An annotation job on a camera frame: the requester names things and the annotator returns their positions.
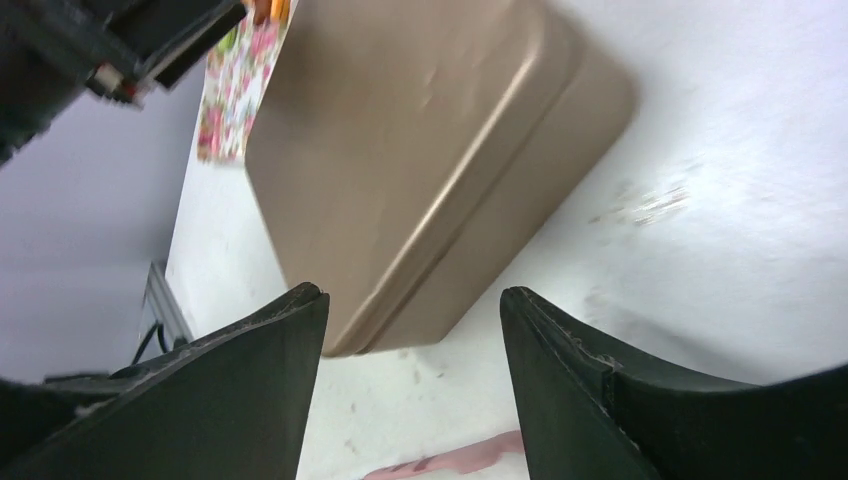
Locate brown square cookie box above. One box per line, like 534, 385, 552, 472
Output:
344, 19, 641, 357

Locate floral cookie tray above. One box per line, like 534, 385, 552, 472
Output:
195, 0, 298, 165

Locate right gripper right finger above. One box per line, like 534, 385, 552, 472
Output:
500, 287, 847, 479

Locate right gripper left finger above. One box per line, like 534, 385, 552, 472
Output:
1, 283, 330, 479

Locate brown box lid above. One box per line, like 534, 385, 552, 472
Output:
244, 0, 584, 359

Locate aluminium frame rail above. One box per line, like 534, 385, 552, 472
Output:
143, 260, 194, 351

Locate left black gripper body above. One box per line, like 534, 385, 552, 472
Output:
1, 0, 247, 162

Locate pink cat paw tongs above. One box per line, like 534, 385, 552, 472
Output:
363, 430, 525, 480

